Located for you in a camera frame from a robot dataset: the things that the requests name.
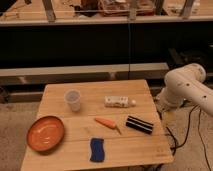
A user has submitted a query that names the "black striped box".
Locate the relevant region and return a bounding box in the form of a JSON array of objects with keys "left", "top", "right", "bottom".
[{"left": 126, "top": 116, "right": 154, "bottom": 134}]

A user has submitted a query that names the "blue sponge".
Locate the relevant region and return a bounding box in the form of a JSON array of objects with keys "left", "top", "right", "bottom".
[{"left": 90, "top": 138, "right": 105, "bottom": 162}]

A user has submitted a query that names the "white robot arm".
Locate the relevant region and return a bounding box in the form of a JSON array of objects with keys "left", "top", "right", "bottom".
[{"left": 156, "top": 63, "right": 213, "bottom": 117}]

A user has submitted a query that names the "white plastic bottle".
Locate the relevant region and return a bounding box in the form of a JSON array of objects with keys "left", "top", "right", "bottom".
[{"left": 104, "top": 96, "right": 136, "bottom": 108}]

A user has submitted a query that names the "clear plastic cup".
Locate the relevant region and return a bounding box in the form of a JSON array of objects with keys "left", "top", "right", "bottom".
[{"left": 64, "top": 90, "right": 81, "bottom": 112}]

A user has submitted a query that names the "orange pepper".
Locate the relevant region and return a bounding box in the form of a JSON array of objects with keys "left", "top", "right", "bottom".
[{"left": 95, "top": 117, "right": 121, "bottom": 134}]

